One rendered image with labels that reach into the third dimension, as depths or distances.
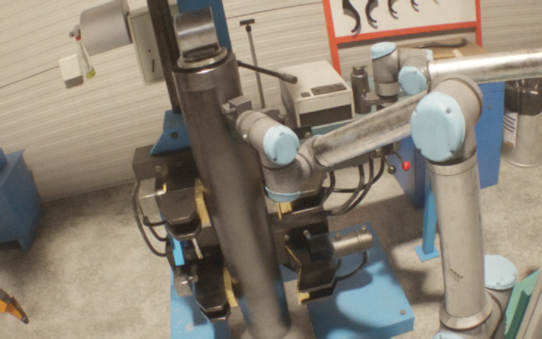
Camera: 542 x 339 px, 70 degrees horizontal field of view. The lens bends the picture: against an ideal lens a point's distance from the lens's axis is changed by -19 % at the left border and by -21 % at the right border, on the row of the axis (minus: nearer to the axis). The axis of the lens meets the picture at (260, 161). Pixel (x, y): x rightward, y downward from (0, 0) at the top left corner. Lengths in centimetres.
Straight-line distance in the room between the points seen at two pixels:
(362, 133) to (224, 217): 72
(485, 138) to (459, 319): 212
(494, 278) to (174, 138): 130
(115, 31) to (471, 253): 191
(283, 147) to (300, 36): 249
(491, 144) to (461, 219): 225
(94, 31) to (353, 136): 154
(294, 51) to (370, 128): 255
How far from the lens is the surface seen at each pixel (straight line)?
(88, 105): 384
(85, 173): 413
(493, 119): 311
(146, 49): 238
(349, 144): 122
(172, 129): 187
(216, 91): 148
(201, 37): 146
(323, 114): 188
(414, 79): 135
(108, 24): 235
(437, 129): 86
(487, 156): 323
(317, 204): 168
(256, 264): 186
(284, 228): 212
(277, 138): 119
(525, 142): 355
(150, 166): 190
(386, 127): 113
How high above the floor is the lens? 191
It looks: 30 degrees down
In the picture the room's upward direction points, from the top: 12 degrees counter-clockwise
